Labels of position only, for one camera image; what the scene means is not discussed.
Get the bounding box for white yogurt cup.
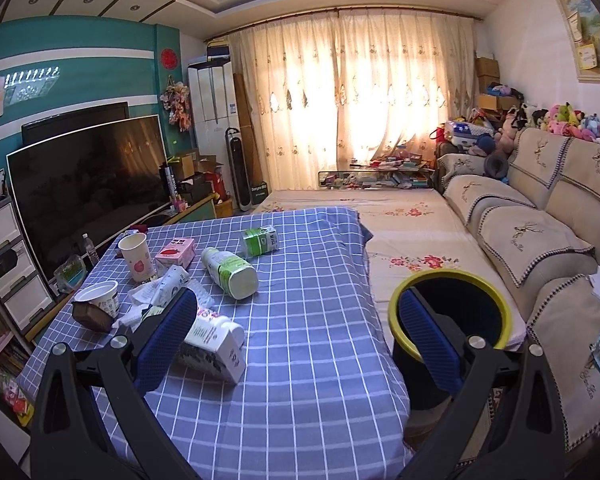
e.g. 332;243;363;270
74;281;120;318

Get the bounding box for white milk carton box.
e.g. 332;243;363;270
178;335;246;385

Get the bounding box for white wrapper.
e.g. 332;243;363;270
112;266;216;330

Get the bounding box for white paper cup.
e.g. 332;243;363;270
118;232;156;283

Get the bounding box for pink strawberry milk carton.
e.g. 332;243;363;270
156;237;196;269

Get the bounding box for green white plastic bottle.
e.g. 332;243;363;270
201;247;259;300

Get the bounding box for white red-label bottle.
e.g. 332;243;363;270
185;308;246;349

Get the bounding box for yellow-rimmed black trash bin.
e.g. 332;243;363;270
388;269;513;411

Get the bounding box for brown chocolate box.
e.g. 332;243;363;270
72;301;114;333

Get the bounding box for clear water bottle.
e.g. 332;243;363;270
82;233;99;266

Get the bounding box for blue checkered tablecloth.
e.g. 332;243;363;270
17;206;413;480

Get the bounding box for floral white mattress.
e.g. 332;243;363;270
256;190;524;349

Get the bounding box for beige fabric sofa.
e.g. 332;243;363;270
443;128;600;464

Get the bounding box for large black television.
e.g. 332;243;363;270
6;115;169;281

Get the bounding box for red fire extinguisher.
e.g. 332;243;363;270
204;170;228;200

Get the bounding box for cluttered glass low table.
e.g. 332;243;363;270
317;157;434;190

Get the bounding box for pile of plush toys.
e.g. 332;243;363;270
472;103;600;156

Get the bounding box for black tower fan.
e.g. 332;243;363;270
225;127;252;212

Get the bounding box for artificial flower bouquet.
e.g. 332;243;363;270
160;76;192;132

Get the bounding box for stacked cardboard boxes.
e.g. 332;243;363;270
475;56;519;112

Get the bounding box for cream floral curtains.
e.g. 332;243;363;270
227;9;477;190

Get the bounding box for framed floral painting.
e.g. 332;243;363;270
556;0;600;84

